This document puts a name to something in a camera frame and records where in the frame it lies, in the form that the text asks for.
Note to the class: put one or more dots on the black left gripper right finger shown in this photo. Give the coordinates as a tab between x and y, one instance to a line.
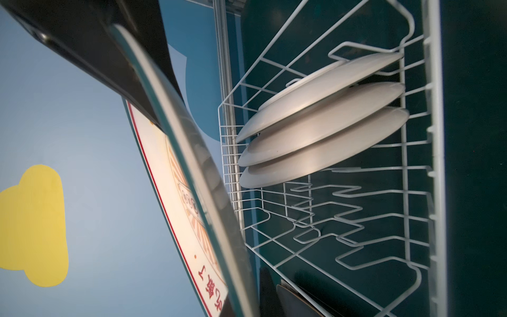
270	305

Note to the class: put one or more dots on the aluminium frame back bar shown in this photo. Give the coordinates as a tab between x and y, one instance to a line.
227	115

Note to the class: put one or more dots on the white wire dish rack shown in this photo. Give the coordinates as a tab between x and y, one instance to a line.
366	236

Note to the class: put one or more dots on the white round plate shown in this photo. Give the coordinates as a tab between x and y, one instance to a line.
190	191
314	88
319	121
331	150

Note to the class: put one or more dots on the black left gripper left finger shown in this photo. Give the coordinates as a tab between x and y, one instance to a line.
79	32

